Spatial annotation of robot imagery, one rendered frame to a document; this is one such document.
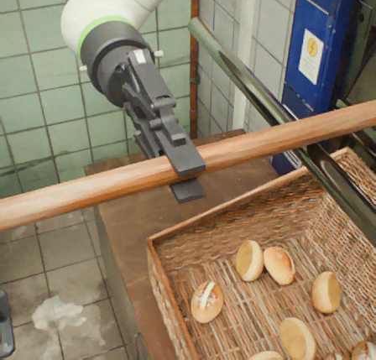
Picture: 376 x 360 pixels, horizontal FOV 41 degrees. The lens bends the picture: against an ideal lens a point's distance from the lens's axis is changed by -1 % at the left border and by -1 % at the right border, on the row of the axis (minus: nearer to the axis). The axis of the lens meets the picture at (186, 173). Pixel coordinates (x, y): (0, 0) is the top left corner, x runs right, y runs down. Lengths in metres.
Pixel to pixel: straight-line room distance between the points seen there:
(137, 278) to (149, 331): 0.14
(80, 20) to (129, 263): 0.66
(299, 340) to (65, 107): 1.27
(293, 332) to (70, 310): 1.01
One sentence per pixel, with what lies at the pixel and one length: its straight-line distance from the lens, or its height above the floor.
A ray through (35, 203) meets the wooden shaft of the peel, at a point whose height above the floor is 1.21.
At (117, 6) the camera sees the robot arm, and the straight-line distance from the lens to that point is 0.75.
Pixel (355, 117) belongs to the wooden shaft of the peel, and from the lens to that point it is 0.60.
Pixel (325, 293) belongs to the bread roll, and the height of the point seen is 0.65.
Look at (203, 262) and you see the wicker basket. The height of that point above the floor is 0.60.
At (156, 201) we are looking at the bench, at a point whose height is 0.58.
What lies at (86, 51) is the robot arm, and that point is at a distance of 0.69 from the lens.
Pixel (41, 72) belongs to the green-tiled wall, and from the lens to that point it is 1.86.
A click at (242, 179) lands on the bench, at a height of 0.58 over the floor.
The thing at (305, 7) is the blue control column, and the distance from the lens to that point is 1.19.
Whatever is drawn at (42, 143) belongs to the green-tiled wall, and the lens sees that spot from 2.02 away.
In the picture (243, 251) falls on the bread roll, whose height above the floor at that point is 0.64.
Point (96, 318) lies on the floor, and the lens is 1.84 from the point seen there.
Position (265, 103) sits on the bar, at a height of 1.17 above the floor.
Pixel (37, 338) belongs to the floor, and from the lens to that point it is 1.84.
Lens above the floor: 1.54
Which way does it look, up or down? 42 degrees down
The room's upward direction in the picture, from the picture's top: straight up
